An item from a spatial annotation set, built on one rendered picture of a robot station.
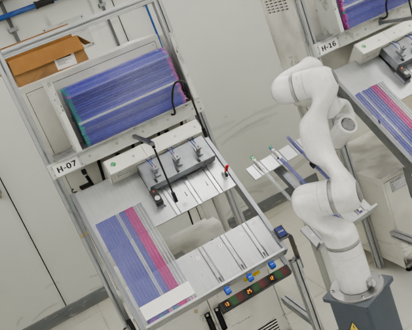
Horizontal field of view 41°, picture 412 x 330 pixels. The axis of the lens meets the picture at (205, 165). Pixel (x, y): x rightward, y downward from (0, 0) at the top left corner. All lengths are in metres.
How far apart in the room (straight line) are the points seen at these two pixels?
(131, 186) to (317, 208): 0.99
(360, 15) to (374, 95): 0.43
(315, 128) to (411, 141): 1.04
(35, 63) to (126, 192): 0.76
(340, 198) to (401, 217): 1.36
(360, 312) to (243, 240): 0.64
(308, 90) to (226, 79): 2.45
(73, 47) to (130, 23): 1.32
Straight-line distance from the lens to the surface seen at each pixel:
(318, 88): 1.85
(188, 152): 2.52
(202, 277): 2.31
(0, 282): 4.17
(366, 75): 3.02
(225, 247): 2.37
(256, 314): 2.81
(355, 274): 1.95
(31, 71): 2.76
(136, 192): 2.50
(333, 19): 2.96
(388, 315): 2.09
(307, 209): 1.84
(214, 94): 4.24
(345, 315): 2.05
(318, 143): 1.83
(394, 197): 3.08
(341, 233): 1.88
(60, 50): 2.77
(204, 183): 2.51
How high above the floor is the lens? 1.83
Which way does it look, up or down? 17 degrees down
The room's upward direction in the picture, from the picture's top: 21 degrees counter-clockwise
